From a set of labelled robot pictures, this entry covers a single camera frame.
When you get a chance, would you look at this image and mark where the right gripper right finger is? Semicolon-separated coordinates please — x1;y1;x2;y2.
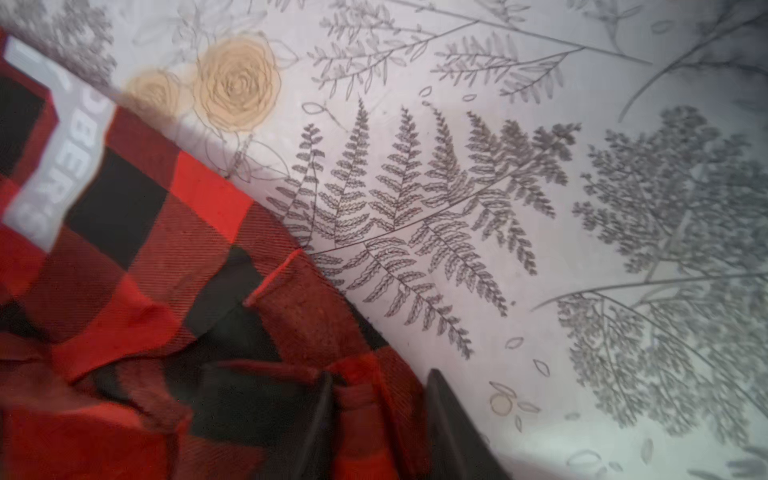
425;369;510;480

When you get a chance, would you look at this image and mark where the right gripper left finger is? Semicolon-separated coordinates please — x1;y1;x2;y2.
288;373;334;479

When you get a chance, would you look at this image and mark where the red black plaid shirt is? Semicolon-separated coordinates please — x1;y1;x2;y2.
1;34;431;479

